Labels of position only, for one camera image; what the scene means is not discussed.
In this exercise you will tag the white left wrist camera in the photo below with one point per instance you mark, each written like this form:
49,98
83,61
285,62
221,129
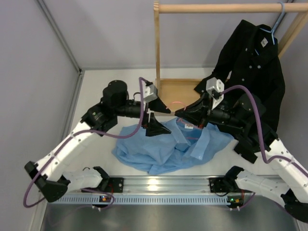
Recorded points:
150,93

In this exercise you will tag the grey slotted cable duct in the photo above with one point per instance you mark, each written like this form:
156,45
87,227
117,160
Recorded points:
91,199

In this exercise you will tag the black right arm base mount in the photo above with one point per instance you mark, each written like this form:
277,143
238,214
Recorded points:
219,185

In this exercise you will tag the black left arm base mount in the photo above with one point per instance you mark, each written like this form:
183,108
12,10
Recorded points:
113,185

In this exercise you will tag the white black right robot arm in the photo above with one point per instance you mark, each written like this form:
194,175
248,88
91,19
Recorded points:
243,122

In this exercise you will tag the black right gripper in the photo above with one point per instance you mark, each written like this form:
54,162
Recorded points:
196,113

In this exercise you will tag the black button shirt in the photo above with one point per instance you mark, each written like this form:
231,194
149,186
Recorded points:
250,58

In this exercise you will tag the light blue button shirt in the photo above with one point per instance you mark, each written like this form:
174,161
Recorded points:
186,146

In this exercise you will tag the wooden clothes rack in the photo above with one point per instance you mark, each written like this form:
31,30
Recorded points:
180,90

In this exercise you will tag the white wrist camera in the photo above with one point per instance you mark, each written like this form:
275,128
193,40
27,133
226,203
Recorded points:
150,93
214,88

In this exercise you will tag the aluminium mounting rail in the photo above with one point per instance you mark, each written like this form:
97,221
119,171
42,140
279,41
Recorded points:
168,184

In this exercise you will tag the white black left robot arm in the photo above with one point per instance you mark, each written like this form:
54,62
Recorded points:
49,173

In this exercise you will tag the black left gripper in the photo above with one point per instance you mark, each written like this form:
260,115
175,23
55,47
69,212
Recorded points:
155,127

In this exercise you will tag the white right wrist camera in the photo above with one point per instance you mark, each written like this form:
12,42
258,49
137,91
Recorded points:
214,88

